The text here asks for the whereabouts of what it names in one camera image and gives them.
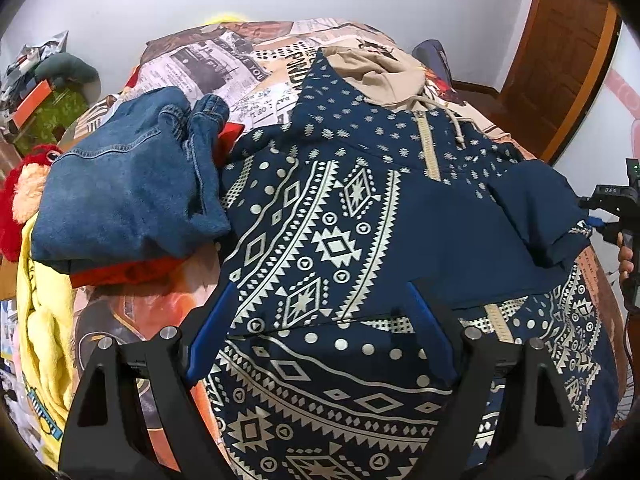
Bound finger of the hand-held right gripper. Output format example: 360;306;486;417
588;216;623;247
578;185;622;211

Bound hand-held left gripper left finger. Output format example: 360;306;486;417
59;280;242;480

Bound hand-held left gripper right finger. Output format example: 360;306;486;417
404;280;587;480

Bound navy patterned hoodie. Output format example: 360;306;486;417
202;47;621;480

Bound person's right hand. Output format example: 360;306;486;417
617;244;637;292

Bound orange red garment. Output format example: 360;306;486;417
69;122;246;289

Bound brown wooden door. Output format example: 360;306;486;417
497;0;623;163

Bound folded blue denim jeans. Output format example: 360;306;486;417
31;86;233;276

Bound yellow garment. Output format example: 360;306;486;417
15;215;81;471

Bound dark blue bag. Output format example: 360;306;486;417
412;39;453;86

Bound red plush toy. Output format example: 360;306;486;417
0;144;65;262

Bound newspaper print blanket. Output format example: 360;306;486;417
20;19;626;480

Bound dark green cushion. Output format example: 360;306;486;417
34;55;100;86

